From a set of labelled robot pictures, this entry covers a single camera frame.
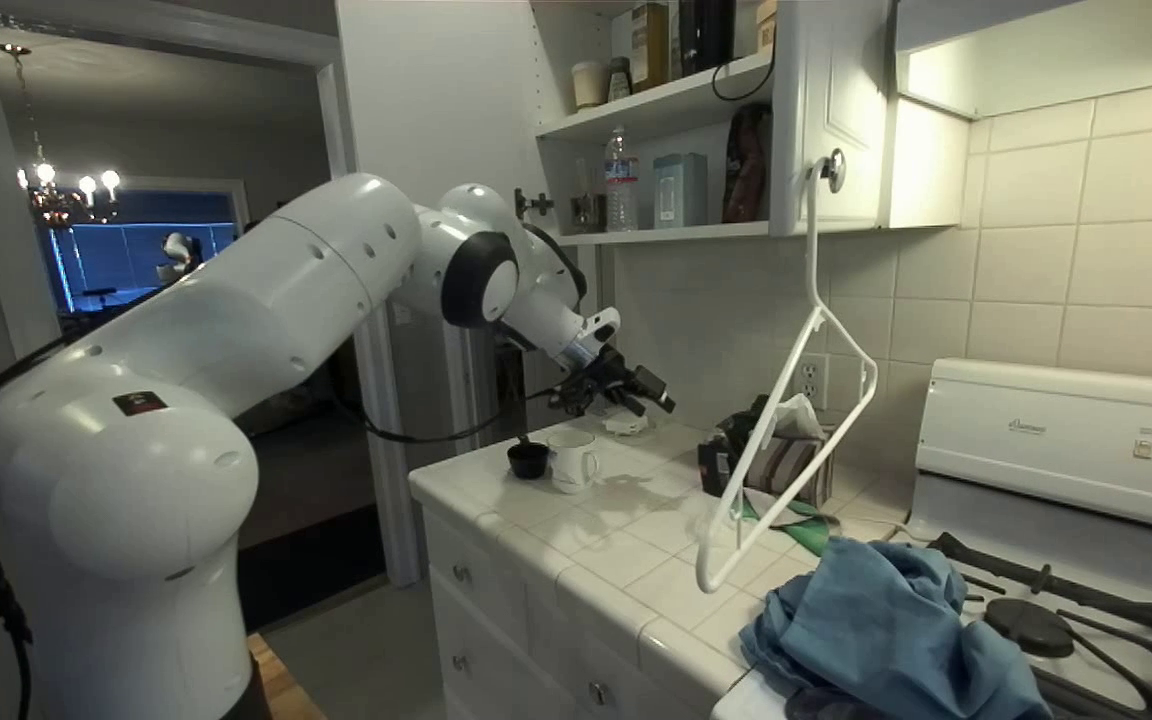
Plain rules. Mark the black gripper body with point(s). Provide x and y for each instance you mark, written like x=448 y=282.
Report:
x=596 y=380

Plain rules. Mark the dark green coffee packet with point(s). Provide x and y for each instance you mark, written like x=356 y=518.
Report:
x=728 y=452

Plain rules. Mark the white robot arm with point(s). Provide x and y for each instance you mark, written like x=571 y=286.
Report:
x=200 y=306

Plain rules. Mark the white mug blue flowers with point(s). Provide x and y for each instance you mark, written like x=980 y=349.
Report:
x=572 y=462

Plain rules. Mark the black measuring cup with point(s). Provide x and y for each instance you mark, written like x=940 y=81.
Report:
x=531 y=462

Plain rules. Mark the white paper napkin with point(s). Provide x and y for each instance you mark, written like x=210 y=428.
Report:
x=800 y=416

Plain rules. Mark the metal cupboard door knob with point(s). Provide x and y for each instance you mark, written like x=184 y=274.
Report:
x=833 y=171
x=534 y=204

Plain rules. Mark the light blue box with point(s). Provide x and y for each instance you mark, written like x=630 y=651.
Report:
x=677 y=186

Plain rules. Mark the clear plastic water bottle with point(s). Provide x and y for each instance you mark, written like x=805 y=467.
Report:
x=620 y=180

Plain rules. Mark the white plastic clothes hanger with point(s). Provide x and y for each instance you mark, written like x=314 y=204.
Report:
x=813 y=253

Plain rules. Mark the green cloth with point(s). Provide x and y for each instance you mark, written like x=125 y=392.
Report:
x=809 y=525

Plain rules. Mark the metal drawer knob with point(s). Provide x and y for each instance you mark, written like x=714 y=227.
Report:
x=459 y=573
x=459 y=660
x=596 y=692

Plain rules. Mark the brown coffee bag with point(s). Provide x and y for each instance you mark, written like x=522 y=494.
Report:
x=746 y=162

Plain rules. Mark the white base cabinet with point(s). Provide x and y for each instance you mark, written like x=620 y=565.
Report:
x=497 y=615

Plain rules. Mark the pale round jar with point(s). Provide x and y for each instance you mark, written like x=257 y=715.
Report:
x=587 y=81

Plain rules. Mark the blue cloth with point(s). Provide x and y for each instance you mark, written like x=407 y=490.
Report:
x=883 y=624

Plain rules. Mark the brown cardboard box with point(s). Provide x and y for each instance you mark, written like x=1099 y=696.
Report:
x=651 y=40

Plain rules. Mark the dark tall box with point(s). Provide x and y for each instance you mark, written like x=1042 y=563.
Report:
x=704 y=32

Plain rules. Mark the white gas stove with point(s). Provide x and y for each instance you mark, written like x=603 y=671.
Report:
x=1068 y=442

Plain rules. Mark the wooden platform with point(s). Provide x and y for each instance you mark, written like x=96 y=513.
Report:
x=287 y=684

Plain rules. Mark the blue lit monitor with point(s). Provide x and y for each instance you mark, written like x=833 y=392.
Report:
x=111 y=260

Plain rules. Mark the black stove grate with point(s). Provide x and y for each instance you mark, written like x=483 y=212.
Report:
x=1111 y=615

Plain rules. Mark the white range hood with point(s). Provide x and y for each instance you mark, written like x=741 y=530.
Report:
x=1058 y=55

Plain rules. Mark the chandelier with lit bulbs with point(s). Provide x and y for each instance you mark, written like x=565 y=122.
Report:
x=63 y=193

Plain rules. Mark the white wall cupboard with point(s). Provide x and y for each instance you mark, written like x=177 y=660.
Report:
x=682 y=233

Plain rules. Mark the white wall outlet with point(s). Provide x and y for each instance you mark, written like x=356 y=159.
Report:
x=819 y=379

